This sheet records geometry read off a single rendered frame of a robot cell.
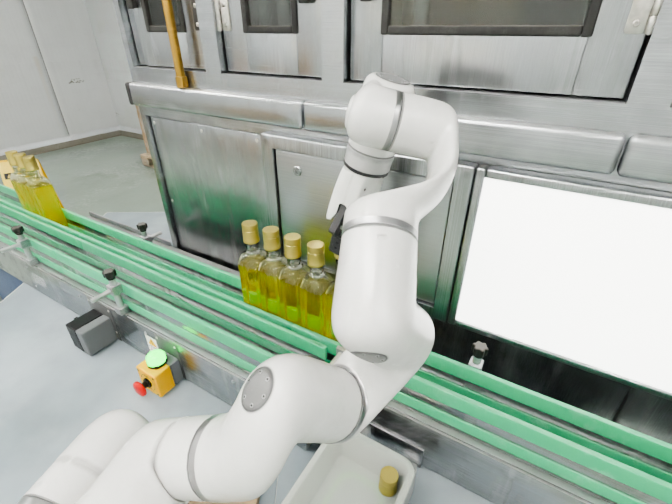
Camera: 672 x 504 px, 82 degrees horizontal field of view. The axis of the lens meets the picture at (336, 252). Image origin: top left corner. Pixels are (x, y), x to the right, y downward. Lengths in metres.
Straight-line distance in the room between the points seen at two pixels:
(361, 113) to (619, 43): 0.38
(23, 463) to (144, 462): 0.63
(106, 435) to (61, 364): 0.71
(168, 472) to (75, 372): 0.79
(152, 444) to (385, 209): 0.35
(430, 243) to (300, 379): 0.48
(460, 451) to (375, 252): 0.52
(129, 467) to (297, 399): 0.21
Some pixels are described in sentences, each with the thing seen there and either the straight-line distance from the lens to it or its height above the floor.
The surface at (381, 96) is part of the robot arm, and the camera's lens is 0.50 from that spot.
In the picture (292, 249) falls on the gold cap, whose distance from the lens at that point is 0.77.
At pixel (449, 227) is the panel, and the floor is 1.20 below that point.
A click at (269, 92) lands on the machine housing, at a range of 0.91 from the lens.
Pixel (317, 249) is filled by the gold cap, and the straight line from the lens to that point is 0.73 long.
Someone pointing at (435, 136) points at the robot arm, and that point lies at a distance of 0.50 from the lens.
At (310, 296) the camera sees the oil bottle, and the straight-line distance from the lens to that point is 0.78.
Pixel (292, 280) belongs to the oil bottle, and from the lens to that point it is 0.79.
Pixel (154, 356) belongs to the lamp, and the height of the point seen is 0.85.
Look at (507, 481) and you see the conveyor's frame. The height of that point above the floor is 0.84.
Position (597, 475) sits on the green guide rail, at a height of 0.92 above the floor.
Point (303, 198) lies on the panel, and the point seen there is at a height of 1.18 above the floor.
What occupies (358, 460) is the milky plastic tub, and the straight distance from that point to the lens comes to 0.87.
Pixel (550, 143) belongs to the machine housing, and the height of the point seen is 1.37.
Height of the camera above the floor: 1.52
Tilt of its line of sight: 30 degrees down
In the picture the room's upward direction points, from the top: straight up
